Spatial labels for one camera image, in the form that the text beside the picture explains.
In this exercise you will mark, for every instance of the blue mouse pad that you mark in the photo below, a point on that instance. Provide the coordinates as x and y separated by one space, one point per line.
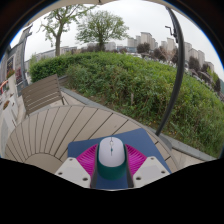
143 140

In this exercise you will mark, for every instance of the sparse tall tree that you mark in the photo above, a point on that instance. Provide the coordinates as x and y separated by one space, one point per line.
57 43

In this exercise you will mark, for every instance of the tall grey sign pillar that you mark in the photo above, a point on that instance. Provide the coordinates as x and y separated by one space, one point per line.
19 66

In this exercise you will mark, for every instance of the curved dark umbrella pole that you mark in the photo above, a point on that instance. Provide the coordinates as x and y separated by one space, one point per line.
178 73

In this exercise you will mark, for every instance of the white and teal computer mouse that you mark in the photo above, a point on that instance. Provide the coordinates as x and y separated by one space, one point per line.
111 153

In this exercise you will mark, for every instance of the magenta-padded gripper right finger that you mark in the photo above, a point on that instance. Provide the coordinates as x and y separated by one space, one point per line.
148 170

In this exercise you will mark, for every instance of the distant apartment buildings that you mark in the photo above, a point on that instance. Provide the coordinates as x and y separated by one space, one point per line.
145 36

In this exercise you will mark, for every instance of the white planter with flowers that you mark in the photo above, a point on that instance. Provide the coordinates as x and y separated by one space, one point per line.
6 118
10 83

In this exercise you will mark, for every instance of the green hedge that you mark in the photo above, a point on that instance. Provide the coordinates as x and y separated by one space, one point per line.
133 86

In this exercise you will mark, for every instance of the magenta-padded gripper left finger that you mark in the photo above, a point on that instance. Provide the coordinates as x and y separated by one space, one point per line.
75 170

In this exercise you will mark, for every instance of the brown slatted chair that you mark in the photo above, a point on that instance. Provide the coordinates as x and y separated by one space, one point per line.
41 93

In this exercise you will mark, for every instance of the round leafy tree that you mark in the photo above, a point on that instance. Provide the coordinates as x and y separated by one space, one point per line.
100 26

